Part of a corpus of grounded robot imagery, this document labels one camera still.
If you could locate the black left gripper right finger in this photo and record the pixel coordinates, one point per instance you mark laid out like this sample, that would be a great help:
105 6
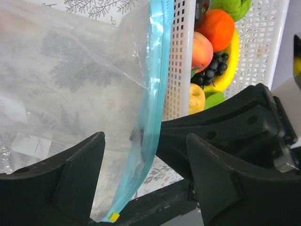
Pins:
233 192

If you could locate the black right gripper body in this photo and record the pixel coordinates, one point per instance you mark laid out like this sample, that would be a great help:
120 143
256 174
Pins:
287 98

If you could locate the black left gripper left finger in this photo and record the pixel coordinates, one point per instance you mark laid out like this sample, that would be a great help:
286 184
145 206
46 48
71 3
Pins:
58 191

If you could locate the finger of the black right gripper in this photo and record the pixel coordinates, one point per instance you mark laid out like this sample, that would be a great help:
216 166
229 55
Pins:
157 207
243 125

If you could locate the yellow toy lemon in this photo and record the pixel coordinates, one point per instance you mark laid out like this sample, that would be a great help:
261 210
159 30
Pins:
197 99

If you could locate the dark toy grape bunch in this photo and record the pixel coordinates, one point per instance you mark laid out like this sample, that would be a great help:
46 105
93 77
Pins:
216 68

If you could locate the peach toy fruit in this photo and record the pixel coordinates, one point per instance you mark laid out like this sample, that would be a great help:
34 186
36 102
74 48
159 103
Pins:
202 52

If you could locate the orange toy fruit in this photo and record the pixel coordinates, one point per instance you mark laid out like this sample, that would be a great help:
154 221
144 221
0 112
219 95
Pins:
218 27

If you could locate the clear zip top bag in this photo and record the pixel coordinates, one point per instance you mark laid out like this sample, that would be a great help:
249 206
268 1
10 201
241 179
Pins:
26 94

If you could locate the wrinkled green fruit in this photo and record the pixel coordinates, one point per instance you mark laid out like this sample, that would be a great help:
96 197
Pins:
237 9

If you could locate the green toy pepper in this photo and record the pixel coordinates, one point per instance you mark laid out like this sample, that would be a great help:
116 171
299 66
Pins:
213 99

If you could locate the yellow toy banana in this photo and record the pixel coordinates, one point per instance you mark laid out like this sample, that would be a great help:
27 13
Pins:
222 82

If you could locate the white plastic perforated basket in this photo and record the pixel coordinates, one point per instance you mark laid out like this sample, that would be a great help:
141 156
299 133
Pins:
259 34

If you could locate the dark purple toy mangosteen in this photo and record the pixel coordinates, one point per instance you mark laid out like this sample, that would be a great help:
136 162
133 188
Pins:
201 8

